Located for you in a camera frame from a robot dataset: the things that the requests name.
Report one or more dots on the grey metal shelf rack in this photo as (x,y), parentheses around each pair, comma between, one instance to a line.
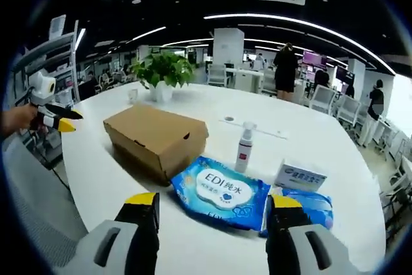
(61,49)

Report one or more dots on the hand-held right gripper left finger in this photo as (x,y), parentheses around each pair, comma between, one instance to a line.
(109,249)

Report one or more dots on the row of white office chairs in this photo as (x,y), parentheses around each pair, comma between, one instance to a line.
(349,110)

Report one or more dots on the small clear cup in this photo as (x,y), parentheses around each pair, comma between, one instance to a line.
(133,95)

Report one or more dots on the brown cardboard shoe box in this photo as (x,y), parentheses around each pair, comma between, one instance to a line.
(154,139)

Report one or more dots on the white pump bottle clear cap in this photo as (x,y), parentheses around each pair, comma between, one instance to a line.
(243,156)

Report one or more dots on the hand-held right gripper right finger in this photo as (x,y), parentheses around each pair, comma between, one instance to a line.
(299,249)

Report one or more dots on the person's left hand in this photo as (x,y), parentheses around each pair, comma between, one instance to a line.
(25,118)

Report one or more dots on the grey mesh swivel chair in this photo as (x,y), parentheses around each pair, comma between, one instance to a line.
(35,217)

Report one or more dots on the potted green plant white pot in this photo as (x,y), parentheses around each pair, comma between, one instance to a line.
(164,69)

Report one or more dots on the blue wipes pack cloud label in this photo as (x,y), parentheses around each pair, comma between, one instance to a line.
(219,188)

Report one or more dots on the dark wall screen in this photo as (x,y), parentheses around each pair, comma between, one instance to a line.
(344,75)

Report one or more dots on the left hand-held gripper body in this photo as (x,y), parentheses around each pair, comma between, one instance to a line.
(40,89)

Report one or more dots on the ceiling light strip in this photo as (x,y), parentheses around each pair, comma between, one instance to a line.
(146,34)
(299,22)

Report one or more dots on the small white card stand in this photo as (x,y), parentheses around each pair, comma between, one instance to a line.
(299,176)

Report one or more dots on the plain blue soft pack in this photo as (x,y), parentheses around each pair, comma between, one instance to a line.
(317,207)

